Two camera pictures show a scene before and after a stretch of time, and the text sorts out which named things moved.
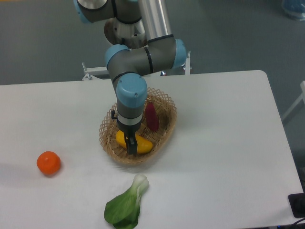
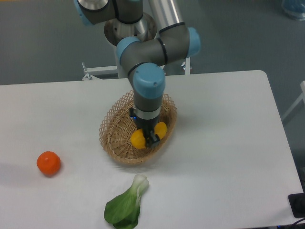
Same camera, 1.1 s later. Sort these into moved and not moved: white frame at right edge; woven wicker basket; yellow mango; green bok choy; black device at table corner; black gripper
Moved: yellow mango; black gripper
Not moved: white frame at right edge; black device at table corner; green bok choy; woven wicker basket
